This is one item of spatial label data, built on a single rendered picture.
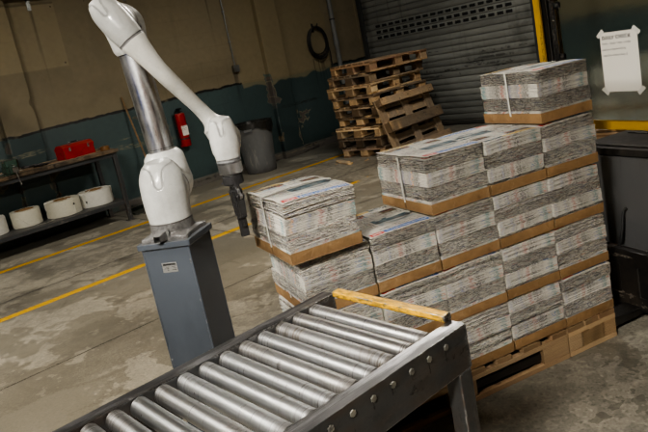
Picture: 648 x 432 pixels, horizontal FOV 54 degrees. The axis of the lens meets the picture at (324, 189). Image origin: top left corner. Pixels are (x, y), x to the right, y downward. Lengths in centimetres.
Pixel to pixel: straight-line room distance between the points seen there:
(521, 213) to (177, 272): 142
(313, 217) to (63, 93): 685
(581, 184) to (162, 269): 180
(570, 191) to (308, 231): 125
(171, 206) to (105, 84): 683
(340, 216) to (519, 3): 768
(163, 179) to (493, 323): 147
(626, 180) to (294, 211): 190
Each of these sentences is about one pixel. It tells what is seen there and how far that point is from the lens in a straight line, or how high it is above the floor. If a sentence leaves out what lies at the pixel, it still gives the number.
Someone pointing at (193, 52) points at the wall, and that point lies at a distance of 972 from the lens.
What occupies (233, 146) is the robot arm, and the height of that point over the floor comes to 127.
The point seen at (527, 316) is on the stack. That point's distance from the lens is 294.
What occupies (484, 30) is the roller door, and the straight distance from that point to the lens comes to 1007.
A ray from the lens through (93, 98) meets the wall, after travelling 898.
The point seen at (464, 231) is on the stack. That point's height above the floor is 73.
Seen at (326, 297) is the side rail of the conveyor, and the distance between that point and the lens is 201.
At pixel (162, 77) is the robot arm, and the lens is 235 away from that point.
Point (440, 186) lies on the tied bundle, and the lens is 254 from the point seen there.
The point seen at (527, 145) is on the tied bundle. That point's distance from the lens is 279.
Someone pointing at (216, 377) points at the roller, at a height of 79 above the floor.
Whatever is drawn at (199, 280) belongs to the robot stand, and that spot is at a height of 84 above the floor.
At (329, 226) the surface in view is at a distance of 229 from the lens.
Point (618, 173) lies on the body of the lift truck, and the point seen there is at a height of 66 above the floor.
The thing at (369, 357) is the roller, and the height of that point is 79.
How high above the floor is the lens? 153
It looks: 12 degrees down
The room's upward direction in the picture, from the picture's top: 11 degrees counter-clockwise
